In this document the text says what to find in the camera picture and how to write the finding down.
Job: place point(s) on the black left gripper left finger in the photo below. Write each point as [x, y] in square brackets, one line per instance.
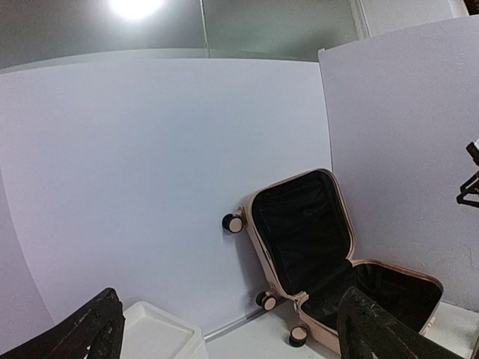
[95, 330]

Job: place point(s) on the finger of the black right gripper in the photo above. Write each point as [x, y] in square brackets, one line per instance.
[468, 195]

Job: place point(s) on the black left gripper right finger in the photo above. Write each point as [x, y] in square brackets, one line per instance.
[366, 330]

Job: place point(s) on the white drawer cabinet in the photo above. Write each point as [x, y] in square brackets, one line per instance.
[153, 333]

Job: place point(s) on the pink hard-shell suitcase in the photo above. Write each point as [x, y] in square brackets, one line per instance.
[304, 239]

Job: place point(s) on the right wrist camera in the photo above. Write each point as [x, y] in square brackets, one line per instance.
[473, 150]

